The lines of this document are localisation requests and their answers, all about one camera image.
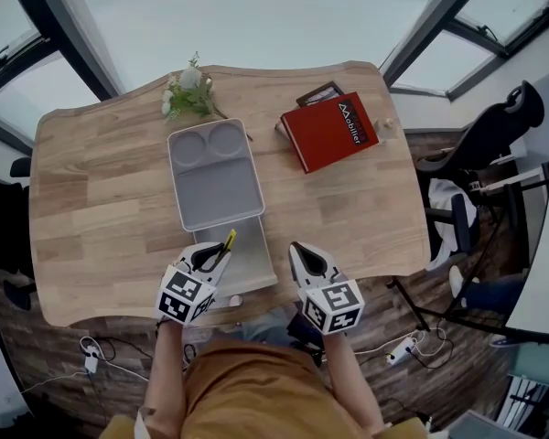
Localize white artificial flower bouquet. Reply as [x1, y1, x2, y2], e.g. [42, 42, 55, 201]
[160, 51, 253, 142]

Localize red book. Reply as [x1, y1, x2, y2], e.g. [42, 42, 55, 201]
[279, 91, 382, 175]

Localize large window pane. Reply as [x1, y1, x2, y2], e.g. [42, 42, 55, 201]
[49, 0, 491, 96]

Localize person's blue jeans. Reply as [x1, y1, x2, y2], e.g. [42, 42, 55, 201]
[241, 310, 299, 348]

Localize white cable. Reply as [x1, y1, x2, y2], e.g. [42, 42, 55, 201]
[21, 335, 151, 395]
[353, 326, 455, 370]

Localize dark cover book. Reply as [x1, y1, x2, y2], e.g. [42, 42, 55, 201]
[274, 80, 346, 139]

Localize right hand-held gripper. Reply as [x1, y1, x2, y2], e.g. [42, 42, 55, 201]
[287, 241, 367, 337]

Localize white cloth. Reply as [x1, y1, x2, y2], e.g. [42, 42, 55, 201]
[426, 177, 480, 273]

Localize white desk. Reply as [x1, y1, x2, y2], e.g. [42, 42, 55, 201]
[501, 170, 549, 343]

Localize person's left forearm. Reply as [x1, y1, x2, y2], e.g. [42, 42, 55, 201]
[143, 319, 188, 439]

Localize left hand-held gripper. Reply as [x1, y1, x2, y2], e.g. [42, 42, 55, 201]
[155, 241, 233, 327]

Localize black mesh office chair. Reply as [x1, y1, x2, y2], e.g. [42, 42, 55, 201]
[413, 80, 546, 270]

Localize white power strip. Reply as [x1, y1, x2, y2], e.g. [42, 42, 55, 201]
[82, 342, 102, 375]
[385, 336, 418, 367]

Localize black framed casement window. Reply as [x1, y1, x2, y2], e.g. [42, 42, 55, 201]
[0, 0, 125, 155]
[378, 0, 549, 103]

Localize black tripod stand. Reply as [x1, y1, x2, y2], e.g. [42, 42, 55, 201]
[385, 159, 549, 349]

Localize grey compartment tray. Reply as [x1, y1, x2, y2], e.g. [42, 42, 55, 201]
[166, 117, 280, 291]

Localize person's right forearm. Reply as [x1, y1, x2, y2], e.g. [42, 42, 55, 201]
[321, 331, 386, 439]

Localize person's mustard shirt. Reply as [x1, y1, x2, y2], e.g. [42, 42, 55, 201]
[97, 337, 430, 439]

